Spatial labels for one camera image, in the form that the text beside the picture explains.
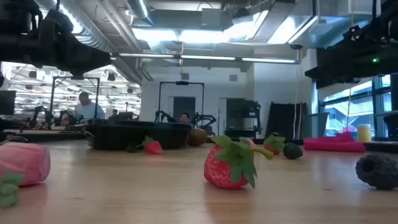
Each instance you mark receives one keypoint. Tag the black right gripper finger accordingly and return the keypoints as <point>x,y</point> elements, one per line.
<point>339,71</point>

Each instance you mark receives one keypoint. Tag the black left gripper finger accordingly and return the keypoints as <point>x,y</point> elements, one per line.
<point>81,59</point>

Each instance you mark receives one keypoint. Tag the black plastic tupperware container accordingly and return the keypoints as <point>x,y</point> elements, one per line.
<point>118,137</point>

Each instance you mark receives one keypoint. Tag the black toy blackberry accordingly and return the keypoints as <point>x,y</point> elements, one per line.
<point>377,171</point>
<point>292,151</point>

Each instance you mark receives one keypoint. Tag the leafy red toy strawberry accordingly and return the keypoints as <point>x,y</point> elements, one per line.
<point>273,143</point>

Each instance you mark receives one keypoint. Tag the small pink toy fruit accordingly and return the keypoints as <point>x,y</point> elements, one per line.
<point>252,143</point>

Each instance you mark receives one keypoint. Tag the small red toy strawberry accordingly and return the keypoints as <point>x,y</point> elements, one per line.
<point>153,147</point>

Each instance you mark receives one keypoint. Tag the pink plush toy fruit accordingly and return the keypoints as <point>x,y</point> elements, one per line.
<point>25,161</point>

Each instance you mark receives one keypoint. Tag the brown toy kiwi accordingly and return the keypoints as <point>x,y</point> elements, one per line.
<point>197,137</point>

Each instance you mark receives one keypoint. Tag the large red toy strawberry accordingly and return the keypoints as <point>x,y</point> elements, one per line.
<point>220,171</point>

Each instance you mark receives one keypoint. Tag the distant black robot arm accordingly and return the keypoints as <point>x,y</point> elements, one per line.
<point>163,115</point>
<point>37,112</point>
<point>206,118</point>

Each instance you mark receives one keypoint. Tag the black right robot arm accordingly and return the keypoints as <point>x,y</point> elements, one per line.
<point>390,15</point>

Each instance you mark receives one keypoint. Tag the standing person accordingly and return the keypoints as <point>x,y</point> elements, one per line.
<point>88,109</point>

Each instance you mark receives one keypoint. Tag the grey bin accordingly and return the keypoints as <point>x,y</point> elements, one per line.
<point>318,124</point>

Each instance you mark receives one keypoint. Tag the distant seated person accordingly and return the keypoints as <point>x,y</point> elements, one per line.
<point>114,115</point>

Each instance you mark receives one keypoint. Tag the yellow cylindrical cup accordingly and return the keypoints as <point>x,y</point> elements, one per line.
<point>364,133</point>

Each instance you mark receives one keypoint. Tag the black computer monitor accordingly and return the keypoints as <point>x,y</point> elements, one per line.
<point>7,102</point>

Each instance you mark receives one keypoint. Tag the pink-red folded cloth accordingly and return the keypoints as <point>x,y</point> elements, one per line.
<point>334,144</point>

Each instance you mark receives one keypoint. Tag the black standing panel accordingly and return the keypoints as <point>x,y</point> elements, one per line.
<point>284,121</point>

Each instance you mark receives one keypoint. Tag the black equipment rack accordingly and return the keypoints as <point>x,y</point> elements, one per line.
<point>242,118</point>

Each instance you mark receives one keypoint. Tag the dark grey door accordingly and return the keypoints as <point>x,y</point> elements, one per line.
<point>184,105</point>

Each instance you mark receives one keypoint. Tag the black camera rig frame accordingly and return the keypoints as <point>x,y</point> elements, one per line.
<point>74,77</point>
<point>182,82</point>

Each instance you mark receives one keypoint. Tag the black security camera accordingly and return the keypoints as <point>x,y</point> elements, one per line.
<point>296,46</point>

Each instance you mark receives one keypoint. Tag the square grey wall vent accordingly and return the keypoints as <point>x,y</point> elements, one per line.
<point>233,77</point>
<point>185,76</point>

